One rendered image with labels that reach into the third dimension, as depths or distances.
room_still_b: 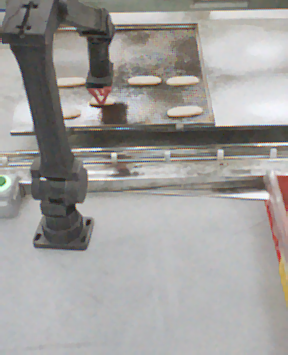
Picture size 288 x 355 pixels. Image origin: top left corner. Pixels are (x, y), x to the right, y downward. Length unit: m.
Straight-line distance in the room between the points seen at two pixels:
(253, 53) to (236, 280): 0.82
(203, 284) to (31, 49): 0.56
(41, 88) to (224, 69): 0.79
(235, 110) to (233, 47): 0.31
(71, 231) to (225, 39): 0.89
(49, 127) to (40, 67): 0.13
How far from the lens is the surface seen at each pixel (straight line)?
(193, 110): 1.34
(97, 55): 1.26
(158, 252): 1.06
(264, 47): 1.63
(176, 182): 1.18
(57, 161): 0.96
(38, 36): 0.79
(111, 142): 1.36
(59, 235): 1.06
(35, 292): 1.03
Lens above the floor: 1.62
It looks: 35 degrees down
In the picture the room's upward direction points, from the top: straight up
